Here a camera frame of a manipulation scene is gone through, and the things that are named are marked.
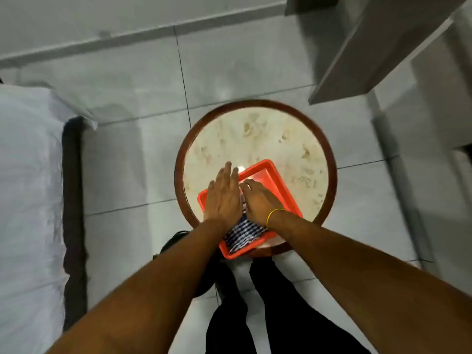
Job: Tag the white bed mattress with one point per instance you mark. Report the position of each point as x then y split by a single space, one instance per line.
29 202

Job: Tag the person's left hand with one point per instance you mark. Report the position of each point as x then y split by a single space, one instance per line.
222 204

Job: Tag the person's right fingers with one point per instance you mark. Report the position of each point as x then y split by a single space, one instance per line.
250 187

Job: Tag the round brown-rimmed marble table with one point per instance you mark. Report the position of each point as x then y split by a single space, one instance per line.
265 136

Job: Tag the blue white checked cloth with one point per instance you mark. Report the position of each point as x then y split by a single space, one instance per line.
243 235

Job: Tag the yellow wristband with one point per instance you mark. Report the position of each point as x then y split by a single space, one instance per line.
270 216

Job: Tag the person's left forearm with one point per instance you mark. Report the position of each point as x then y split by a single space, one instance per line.
155 287

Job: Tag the grey cabinet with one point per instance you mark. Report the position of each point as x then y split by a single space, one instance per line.
368 44

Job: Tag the orange plastic tray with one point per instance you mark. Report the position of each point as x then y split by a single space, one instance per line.
284 197

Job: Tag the dark bed frame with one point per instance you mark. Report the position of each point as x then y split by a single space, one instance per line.
73 217

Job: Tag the person's left middle finger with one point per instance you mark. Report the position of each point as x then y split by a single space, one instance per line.
226 176

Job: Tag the person's right forearm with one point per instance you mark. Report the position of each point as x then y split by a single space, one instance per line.
361 287

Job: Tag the person's right hand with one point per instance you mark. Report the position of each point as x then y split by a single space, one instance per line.
260 204

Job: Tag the person's left little finger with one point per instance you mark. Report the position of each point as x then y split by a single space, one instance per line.
211 188

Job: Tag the black trousers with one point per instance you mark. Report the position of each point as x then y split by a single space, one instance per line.
291 320

